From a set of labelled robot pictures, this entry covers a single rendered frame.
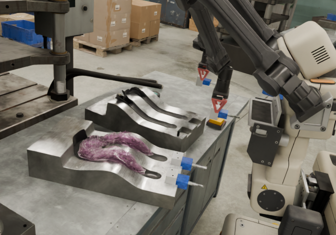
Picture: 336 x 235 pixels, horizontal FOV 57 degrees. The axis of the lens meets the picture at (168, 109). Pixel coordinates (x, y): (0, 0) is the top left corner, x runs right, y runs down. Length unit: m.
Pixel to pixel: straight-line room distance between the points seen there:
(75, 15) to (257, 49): 1.17
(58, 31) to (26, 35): 3.30
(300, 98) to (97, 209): 0.69
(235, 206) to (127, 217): 1.47
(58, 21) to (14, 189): 0.82
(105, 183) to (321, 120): 0.69
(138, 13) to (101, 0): 0.98
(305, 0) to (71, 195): 7.10
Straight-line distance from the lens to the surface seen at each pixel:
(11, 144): 1.36
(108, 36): 5.17
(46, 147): 1.11
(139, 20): 5.90
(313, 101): 0.98
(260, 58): 0.95
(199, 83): 1.77
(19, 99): 1.77
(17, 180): 1.17
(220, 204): 2.35
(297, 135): 1.21
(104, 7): 5.11
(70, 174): 1.08
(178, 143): 1.25
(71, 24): 1.84
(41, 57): 1.61
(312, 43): 1.08
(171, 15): 8.47
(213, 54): 1.20
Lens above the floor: 1.51
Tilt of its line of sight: 25 degrees down
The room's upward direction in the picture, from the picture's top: 8 degrees clockwise
